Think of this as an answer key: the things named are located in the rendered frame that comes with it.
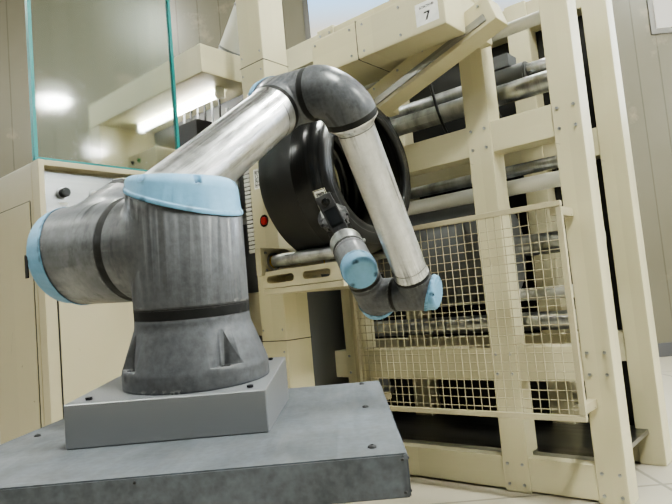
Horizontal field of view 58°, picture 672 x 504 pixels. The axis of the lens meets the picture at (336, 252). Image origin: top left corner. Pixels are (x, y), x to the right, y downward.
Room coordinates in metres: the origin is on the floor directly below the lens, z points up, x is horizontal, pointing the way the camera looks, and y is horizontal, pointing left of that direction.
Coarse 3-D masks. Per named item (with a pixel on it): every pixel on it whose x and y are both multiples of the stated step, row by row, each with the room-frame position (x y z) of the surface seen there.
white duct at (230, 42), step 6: (234, 6) 2.65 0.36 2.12; (234, 12) 2.65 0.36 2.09; (234, 18) 2.65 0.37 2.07; (228, 24) 2.68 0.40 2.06; (234, 24) 2.66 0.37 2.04; (228, 30) 2.68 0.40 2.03; (234, 30) 2.67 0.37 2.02; (228, 36) 2.69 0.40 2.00; (234, 36) 2.68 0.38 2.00; (222, 42) 2.71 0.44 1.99; (228, 42) 2.69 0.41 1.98; (234, 42) 2.69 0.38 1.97; (222, 48) 2.71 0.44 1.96; (228, 48) 2.70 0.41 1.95; (234, 48) 2.71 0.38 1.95
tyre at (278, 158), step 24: (384, 120) 2.05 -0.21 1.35; (288, 144) 1.83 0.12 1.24; (312, 144) 1.80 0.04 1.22; (336, 144) 2.26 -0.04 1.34; (384, 144) 2.20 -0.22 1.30; (264, 168) 1.90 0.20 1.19; (288, 168) 1.83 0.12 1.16; (312, 168) 1.79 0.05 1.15; (336, 168) 2.29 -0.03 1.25; (408, 168) 2.15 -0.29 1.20; (264, 192) 1.91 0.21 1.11; (288, 192) 1.85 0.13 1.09; (312, 192) 1.80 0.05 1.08; (336, 192) 1.83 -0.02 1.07; (408, 192) 2.14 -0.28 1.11; (288, 216) 1.90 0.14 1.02; (312, 216) 1.84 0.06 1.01; (360, 216) 2.30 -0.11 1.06; (288, 240) 1.99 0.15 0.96; (312, 240) 1.93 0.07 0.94
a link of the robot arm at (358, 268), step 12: (348, 240) 1.56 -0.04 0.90; (360, 240) 1.57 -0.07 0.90; (336, 252) 1.57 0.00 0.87; (348, 252) 1.52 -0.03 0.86; (360, 252) 1.51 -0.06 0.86; (348, 264) 1.50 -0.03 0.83; (360, 264) 1.50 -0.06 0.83; (372, 264) 1.50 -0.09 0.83; (348, 276) 1.51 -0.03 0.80; (360, 276) 1.51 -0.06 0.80; (372, 276) 1.52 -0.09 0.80; (360, 288) 1.53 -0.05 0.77
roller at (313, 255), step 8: (312, 248) 1.96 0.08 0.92; (320, 248) 1.93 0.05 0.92; (328, 248) 1.90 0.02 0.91; (272, 256) 2.07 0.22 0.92; (280, 256) 2.04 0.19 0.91; (288, 256) 2.02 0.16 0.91; (296, 256) 1.99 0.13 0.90; (304, 256) 1.97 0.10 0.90; (312, 256) 1.94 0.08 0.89; (320, 256) 1.92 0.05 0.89; (328, 256) 1.91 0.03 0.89; (272, 264) 2.07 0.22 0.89; (280, 264) 2.05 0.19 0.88; (288, 264) 2.03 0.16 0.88; (296, 264) 2.02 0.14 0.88
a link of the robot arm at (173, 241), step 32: (128, 192) 0.74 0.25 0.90; (160, 192) 0.72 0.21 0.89; (192, 192) 0.73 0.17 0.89; (224, 192) 0.76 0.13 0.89; (128, 224) 0.75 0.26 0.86; (160, 224) 0.72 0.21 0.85; (192, 224) 0.73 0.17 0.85; (224, 224) 0.75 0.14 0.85; (96, 256) 0.78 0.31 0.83; (128, 256) 0.75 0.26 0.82; (160, 256) 0.73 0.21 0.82; (192, 256) 0.73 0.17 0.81; (224, 256) 0.75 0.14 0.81; (128, 288) 0.79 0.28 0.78; (160, 288) 0.73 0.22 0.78; (192, 288) 0.73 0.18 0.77; (224, 288) 0.75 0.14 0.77
